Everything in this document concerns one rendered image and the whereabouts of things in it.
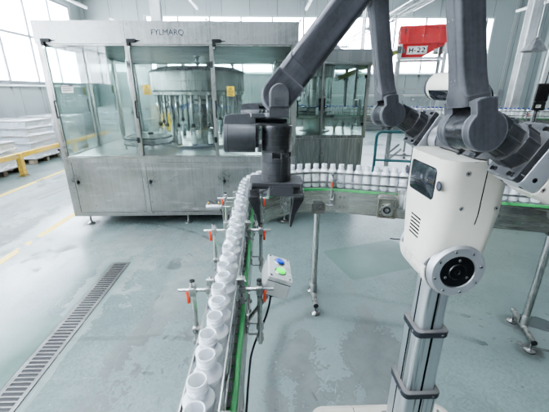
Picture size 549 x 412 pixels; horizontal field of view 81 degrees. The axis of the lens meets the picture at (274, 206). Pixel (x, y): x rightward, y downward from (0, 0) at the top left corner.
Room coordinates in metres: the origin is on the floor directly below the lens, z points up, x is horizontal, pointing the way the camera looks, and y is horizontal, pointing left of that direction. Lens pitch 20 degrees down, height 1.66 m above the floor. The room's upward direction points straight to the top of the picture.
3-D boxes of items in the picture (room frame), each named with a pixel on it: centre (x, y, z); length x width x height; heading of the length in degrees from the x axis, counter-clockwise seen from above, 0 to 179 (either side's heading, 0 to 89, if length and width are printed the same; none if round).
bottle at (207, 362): (0.50, 0.13, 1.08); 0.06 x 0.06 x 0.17
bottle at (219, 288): (0.74, 0.15, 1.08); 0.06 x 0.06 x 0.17
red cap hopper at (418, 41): (7.06, -2.90, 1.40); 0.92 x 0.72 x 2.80; 74
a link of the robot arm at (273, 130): (0.61, 0.00, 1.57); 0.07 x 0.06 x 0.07; 95
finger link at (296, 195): (0.61, -0.02, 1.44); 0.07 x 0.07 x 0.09; 1
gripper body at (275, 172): (0.61, 0.00, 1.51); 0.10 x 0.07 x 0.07; 91
